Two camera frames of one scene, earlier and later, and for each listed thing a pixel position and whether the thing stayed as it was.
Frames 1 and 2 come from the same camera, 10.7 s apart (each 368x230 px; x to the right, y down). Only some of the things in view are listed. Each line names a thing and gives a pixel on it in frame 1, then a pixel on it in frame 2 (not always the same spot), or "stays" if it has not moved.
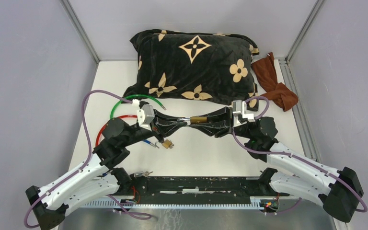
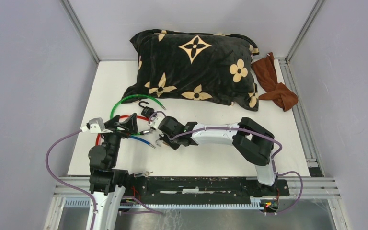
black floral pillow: [207, 66] stays
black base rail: [169, 189] stays
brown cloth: [266, 71] stays
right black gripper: [216, 129] → [174, 145]
